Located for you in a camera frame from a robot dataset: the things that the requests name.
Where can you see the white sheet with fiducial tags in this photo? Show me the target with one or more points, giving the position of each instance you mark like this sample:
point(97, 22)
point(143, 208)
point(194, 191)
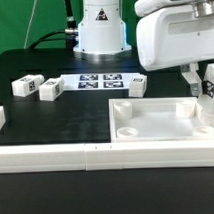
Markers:
point(97, 81)

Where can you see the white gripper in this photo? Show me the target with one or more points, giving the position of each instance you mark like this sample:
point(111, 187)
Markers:
point(173, 36)

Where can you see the white square tabletop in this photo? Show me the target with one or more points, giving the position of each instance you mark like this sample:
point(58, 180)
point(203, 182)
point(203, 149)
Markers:
point(164, 119)

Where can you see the white front fence wall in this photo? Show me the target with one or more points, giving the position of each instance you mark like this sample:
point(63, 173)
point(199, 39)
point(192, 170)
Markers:
point(106, 156)

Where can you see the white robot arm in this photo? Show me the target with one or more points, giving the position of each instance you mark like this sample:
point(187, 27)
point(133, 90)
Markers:
point(102, 32)

